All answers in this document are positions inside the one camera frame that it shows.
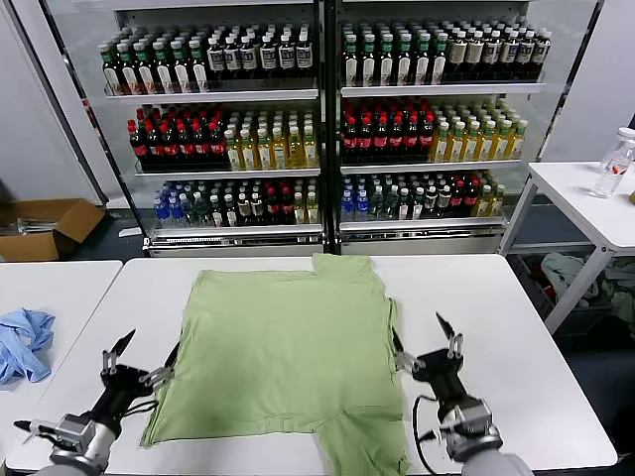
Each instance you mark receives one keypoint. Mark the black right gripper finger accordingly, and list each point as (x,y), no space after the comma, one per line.
(455,344)
(403,358)

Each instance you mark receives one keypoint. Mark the clear green water bottle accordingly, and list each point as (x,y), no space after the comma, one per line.
(201,210)
(392,205)
(187,210)
(378,205)

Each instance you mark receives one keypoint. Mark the crumpled white garment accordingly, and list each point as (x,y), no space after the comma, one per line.
(560,270)

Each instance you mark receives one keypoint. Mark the open cardboard box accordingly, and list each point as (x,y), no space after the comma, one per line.
(30,245)

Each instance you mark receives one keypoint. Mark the white side table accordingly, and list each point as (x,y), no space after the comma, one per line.
(570,193)

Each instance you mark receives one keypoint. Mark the glass-door beverage display cabinet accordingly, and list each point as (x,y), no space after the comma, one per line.
(213,94)
(441,89)

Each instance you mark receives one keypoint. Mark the yellow juice bottle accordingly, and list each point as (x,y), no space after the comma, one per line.
(457,146)
(248,154)
(488,145)
(232,154)
(280,153)
(503,144)
(472,145)
(296,153)
(299,208)
(497,200)
(310,152)
(312,207)
(518,143)
(441,146)
(484,201)
(264,154)

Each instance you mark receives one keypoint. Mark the navy-label dark drink bottle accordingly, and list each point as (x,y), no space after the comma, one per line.
(268,57)
(286,56)
(248,58)
(215,60)
(232,59)
(304,55)

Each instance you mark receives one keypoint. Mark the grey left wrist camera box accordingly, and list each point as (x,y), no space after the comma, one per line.
(69,431)

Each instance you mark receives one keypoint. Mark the crumpled pale green garment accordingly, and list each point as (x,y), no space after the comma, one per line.
(620,300)

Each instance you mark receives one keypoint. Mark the crumpled light blue garment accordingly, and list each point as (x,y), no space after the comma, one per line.
(25,347)

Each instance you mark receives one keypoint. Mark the white-label dark drink bottle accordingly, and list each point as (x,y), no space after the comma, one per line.
(404,204)
(418,203)

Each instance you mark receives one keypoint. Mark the red-cap cola bottle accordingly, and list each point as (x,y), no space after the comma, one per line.
(365,141)
(202,144)
(381,141)
(273,205)
(471,198)
(137,146)
(426,140)
(350,141)
(412,140)
(169,145)
(217,143)
(396,141)
(458,199)
(186,144)
(287,205)
(154,145)

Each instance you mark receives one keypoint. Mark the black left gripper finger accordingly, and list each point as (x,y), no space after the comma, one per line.
(170,359)
(123,342)

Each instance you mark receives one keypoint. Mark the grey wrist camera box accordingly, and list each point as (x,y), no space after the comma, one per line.
(476,421)
(69,431)

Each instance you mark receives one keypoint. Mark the beige-label dark drink bottle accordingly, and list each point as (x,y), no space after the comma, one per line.
(525,52)
(542,51)
(258,207)
(475,53)
(492,53)
(244,208)
(509,52)
(458,54)

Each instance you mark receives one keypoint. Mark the small white floor object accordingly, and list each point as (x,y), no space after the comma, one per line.
(130,231)

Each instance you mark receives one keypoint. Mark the clear plastic packet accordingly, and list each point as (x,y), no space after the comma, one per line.
(35,225)

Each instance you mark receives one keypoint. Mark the white-cap dark drink bottle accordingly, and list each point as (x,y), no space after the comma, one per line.
(216,212)
(431,202)
(445,202)
(230,211)

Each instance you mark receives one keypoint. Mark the blue drink bottle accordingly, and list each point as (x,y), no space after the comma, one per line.
(362,207)
(161,210)
(174,210)
(347,207)

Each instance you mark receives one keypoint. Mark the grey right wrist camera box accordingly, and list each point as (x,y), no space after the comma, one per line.
(476,421)

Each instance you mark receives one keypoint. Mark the green-cap dark tea bottle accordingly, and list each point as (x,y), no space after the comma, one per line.
(165,73)
(130,74)
(112,74)
(200,73)
(405,64)
(182,73)
(368,64)
(386,64)
(439,64)
(422,64)
(147,74)
(351,64)

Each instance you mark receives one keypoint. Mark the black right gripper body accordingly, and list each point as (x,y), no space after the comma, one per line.
(441,372)

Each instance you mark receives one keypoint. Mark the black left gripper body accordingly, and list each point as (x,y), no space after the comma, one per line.
(121,387)

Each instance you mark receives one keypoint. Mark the dark laundry basket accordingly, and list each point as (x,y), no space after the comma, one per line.
(528,285)

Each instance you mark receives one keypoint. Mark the clear red-label water bottle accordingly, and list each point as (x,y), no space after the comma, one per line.
(631,156)
(607,173)

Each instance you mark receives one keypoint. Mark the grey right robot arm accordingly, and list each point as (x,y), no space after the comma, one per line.
(496,463)

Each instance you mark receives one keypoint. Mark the light green polo shirt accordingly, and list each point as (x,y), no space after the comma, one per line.
(288,347)

